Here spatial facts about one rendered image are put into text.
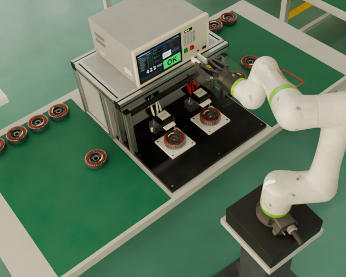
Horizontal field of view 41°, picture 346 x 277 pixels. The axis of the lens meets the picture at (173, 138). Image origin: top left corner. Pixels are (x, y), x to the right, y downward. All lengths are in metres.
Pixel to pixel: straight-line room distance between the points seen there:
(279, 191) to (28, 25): 3.62
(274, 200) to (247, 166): 1.43
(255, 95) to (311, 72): 0.94
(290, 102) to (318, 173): 0.38
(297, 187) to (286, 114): 0.40
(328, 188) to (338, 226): 1.24
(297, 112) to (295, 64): 1.37
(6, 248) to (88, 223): 0.37
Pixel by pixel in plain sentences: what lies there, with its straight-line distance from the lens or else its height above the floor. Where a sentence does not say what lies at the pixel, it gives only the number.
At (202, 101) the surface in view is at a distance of 2.44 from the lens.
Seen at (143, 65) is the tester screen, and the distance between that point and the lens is 2.15.
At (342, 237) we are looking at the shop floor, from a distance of 3.07.
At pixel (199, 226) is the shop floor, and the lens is 3.01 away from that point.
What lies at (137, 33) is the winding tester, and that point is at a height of 1.32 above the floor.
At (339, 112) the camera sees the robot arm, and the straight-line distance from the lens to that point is 1.61.
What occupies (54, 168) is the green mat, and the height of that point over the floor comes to 0.75.
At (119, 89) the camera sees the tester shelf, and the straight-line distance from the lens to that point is 2.22.
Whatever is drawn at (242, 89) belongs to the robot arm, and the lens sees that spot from 2.01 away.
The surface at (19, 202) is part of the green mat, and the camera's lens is 2.38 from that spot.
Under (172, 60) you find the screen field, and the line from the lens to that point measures 2.26.
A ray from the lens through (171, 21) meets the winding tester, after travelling 2.25.
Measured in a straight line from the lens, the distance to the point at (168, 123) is 2.34.
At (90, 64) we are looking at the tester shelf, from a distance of 2.40.
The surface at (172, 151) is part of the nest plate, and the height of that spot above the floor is 0.78.
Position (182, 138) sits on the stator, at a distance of 2.36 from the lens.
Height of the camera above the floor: 2.56
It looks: 48 degrees down
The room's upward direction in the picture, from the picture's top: 6 degrees counter-clockwise
